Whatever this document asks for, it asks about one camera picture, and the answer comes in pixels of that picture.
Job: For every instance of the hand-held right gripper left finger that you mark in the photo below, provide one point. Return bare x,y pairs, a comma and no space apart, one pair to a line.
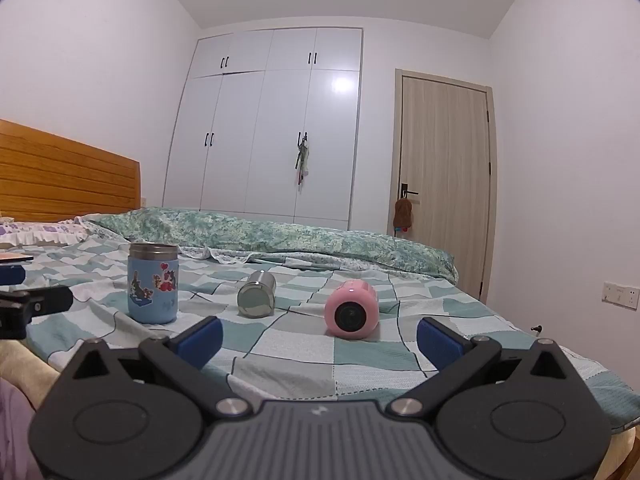
199,344

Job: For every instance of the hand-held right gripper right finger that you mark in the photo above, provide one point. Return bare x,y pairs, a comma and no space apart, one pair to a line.
441,347

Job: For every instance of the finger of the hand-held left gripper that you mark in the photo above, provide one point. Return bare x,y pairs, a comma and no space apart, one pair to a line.
11,275
45,300

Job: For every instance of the steel cup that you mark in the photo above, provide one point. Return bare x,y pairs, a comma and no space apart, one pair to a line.
256,297

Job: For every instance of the pink cup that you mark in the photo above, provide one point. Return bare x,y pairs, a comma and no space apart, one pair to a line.
350,312

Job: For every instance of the blue cartoon sticker cup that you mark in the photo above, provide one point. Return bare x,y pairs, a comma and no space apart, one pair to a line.
151,285

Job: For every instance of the dark flat object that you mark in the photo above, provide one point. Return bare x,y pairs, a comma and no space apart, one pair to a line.
15,258

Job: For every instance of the purple frilled pillow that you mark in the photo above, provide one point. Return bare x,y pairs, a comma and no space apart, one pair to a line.
35,232

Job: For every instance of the wooden headboard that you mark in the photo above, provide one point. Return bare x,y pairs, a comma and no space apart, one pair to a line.
60,180

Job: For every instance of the purple clothing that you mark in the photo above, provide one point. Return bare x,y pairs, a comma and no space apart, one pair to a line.
15,430

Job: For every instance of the green floral quilt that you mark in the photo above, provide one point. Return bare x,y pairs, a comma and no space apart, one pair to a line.
280,232

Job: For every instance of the brown plush toy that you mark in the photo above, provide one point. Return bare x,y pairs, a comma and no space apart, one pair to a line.
402,215

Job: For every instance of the light wooden door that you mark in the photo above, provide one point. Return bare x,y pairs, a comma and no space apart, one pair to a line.
445,175

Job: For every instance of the white wardrobe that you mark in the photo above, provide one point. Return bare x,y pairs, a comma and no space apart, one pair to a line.
260,130

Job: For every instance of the white wall socket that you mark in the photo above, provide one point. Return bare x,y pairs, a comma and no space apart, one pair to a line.
621,295

